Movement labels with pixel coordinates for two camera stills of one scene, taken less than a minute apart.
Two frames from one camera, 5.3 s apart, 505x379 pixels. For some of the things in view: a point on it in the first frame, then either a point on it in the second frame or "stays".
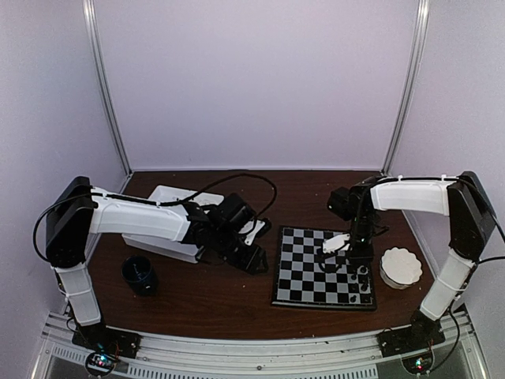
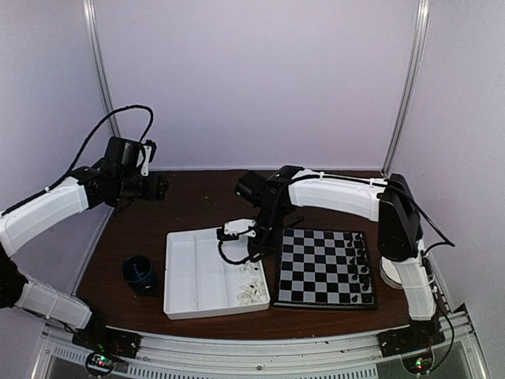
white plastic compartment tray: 185,249 to 200,283
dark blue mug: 138,272 stays
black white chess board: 307,275 stays
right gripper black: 366,255 to 269,246
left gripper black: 251,261 to 158,190
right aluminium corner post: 424,11 stays
